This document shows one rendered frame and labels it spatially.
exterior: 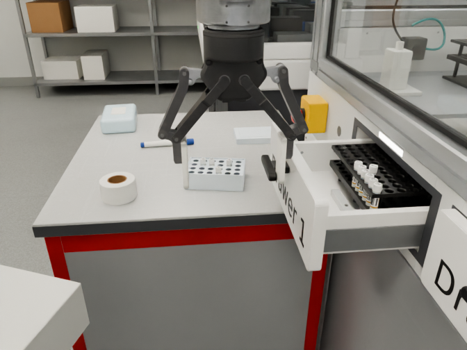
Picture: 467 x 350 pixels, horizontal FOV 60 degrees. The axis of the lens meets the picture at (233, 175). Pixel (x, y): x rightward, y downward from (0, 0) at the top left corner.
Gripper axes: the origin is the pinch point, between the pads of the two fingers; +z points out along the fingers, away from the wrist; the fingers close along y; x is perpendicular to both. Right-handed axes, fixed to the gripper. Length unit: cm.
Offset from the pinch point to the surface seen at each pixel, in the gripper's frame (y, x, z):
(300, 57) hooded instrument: 31, 83, 0
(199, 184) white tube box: -4.7, 23.2, 13.7
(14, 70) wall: -199, 421, 73
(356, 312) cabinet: 24.5, 3.8, 33.4
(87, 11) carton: -100, 373, 9
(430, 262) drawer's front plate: 22.6, -15.2, 5.5
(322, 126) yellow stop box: 23.7, 32.5, 5.2
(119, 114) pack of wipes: -26, 62, 11
